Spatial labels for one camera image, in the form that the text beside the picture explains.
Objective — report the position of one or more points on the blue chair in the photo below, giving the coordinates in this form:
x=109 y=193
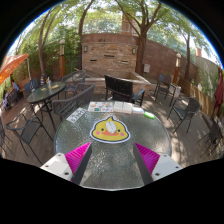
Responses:
x=30 y=86

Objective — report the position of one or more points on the black metal armchair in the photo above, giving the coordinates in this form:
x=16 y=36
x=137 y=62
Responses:
x=165 y=80

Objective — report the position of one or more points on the colourful picture sheet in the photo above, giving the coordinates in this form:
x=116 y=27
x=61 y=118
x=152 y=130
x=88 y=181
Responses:
x=100 y=106

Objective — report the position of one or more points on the small closed booklet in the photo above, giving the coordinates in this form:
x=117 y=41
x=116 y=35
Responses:
x=138 y=110

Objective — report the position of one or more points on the grey wall box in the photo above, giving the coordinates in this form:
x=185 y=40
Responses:
x=146 y=68

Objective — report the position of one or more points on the orange parasol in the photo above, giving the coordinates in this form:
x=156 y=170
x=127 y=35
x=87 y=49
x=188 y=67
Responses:
x=11 y=63

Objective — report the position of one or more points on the grey mesh patio chair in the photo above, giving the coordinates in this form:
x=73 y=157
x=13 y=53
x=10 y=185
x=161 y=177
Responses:
x=191 y=106
x=213 y=133

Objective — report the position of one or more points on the grey wicker chair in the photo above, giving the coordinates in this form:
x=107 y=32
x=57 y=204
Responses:
x=75 y=77
x=71 y=103

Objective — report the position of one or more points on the open white book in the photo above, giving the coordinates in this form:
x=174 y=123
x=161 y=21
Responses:
x=123 y=107

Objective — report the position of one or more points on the closed red parasol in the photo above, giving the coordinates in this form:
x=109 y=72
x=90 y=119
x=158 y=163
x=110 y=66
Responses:
x=220 y=91

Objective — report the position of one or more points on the green marker block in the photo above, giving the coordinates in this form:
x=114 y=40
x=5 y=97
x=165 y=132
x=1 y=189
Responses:
x=149 y=115

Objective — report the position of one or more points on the black slatted chair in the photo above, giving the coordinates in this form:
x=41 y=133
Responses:
x=118 y=85

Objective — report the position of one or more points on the large tree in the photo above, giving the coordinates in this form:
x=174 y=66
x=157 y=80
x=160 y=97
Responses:
x=140 y=56

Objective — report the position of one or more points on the slim leaning tree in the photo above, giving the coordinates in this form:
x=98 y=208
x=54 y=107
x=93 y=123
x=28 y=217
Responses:
x=81 y=33

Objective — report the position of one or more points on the person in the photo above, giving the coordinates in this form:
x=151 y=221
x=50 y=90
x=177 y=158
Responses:
x=15 y=86

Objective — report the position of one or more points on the wooden lamp post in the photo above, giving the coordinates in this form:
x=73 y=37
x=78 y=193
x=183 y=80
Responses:
x=176 y=68
x=62 y=60

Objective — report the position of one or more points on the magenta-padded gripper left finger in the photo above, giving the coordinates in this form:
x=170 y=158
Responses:
x=76 y=158

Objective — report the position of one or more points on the dark round patio table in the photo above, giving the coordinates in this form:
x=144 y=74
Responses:
x=45 y=93

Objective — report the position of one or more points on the wall lantern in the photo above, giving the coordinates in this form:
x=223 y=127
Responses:
x=85 y=48
x=133 y=50

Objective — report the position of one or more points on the white licence plate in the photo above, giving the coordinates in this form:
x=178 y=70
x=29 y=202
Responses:
x=76 y=115

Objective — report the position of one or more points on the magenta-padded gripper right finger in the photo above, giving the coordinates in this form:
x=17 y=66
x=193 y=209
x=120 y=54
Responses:
x=148 y=158

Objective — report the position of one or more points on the yellow duck-shaped mouse pad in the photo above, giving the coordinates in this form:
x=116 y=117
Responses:
x=98 y=131

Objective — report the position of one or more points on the black metal mesh chair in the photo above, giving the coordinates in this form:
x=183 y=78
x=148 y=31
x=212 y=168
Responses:
x=30 y=130

